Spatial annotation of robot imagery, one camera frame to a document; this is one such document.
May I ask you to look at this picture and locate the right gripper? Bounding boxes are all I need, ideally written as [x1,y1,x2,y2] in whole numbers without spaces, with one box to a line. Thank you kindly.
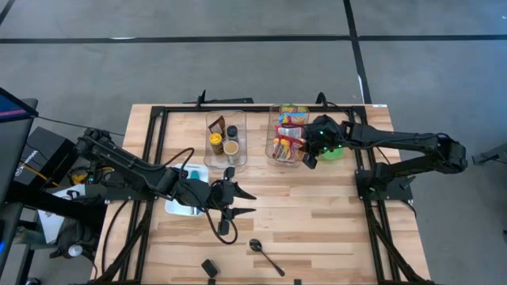
[301,114,353,170]

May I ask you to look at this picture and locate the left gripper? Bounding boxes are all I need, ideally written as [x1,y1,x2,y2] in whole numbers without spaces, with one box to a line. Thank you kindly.
[173,165,257,238]

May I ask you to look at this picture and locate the red ramen noodle packet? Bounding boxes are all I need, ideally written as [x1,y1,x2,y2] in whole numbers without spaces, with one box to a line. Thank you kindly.
[276,125,306,139]
[272,136,307,162]

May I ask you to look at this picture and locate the blue beef ramen packet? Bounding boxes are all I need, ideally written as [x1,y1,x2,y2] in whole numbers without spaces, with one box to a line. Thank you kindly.
[278,112,309,127]

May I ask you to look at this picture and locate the teal plastic spoon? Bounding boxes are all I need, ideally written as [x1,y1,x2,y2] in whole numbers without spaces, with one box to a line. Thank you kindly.
[189,169,204,215]

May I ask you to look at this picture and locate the lime chili shrimp ramen packet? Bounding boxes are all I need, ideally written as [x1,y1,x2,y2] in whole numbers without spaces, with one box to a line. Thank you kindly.
[279,103,309,115]

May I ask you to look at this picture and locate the yellow lid jar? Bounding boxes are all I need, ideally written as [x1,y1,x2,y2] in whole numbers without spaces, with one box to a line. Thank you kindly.
[208,132,225,155]

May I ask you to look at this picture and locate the brown snack pouch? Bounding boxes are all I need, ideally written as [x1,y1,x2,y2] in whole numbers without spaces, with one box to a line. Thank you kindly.
[207,115,227,139]

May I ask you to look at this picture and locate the green plastic bowl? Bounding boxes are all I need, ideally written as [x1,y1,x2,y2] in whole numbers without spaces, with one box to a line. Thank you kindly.
[319,146,345,162]

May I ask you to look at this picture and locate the black spoon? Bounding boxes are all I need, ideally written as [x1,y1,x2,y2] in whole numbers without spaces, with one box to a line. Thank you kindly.
[249,237,286,277]

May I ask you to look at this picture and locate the white rectangular tray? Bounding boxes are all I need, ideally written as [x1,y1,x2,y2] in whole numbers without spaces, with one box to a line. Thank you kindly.
[164,162,210,218]

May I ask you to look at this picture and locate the clear plastic bin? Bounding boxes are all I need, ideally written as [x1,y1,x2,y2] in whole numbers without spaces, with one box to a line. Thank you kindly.
[204,109,248,170]
[265,103,310,165]

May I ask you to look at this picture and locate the white paper sheet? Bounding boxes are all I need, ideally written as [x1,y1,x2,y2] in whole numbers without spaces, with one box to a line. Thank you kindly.
[37,184,86,245]

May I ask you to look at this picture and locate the black box white lettering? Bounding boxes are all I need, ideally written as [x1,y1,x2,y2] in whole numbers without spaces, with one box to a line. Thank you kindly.
[13,126,78,187]

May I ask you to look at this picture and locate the dark computer monitor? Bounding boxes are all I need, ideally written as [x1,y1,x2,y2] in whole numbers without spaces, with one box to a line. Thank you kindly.
[0,86,40,207]

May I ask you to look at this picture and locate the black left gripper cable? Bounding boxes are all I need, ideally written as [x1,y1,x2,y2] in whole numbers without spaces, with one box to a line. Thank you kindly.
[164,146,239,245]

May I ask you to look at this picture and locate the black clamp bracket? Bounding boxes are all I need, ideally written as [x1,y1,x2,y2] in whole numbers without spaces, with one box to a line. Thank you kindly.
[315,92,337,110]
[184,89,254,106]

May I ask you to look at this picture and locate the small black table camera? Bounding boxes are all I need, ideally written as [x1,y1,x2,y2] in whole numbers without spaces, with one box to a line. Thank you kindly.
[200,259,221,279]

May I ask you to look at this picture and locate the black metal rig frame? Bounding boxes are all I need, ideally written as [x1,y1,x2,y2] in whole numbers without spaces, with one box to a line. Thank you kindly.
[93,103,435,285]

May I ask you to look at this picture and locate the thin black floor cable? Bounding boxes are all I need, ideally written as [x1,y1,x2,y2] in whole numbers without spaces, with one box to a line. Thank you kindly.
[37,116,126,138]

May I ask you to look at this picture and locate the yellow cable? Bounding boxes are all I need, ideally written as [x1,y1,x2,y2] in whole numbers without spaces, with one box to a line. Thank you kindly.
[29,164,86,187]

